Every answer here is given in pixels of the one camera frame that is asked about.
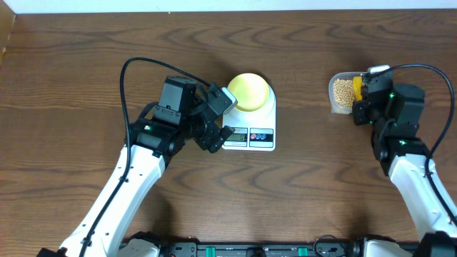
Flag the white digital kitchen scale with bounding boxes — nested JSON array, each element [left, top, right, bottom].
[[222, 84, 276, 151]]

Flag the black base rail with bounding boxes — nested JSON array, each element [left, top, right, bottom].
[[117, 231, 429, 257]]

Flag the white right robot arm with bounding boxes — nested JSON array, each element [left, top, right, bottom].
[[352, 73, 456, 256]]

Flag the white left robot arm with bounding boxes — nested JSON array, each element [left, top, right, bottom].
[[39, 76, 237, 257]]

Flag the clear plastic container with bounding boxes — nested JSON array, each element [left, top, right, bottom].
[[328, 72, 366, 114]]

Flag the soybeans in container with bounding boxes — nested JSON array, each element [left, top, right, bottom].
[[333, 79, 355, 108]]

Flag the yellow measuring scoop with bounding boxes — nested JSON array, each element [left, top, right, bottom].
[[353, 76, 363, 101]]

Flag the pale yellow bowl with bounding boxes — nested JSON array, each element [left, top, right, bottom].
[[227, 73, 270, 112]]

